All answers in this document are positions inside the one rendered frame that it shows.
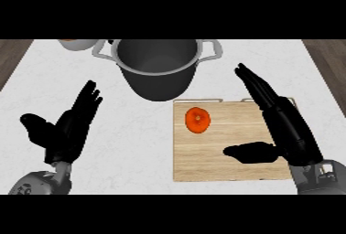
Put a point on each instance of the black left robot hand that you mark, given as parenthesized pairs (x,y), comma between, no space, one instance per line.
(67,134)

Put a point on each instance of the wooden tray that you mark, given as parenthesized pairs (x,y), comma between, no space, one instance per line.
(225,146)

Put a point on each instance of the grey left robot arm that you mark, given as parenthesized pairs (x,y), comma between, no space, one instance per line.
(43,181)

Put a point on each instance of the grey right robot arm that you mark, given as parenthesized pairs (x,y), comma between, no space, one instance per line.
(316,179)

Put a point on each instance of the grey metal pot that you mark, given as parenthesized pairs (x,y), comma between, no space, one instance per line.
(158,68)

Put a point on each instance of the white bowl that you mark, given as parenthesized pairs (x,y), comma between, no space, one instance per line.
(78,44)

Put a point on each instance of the orange squash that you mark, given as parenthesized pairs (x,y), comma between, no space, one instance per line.
(197,119)

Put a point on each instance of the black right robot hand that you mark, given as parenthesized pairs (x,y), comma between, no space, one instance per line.
(288,131)

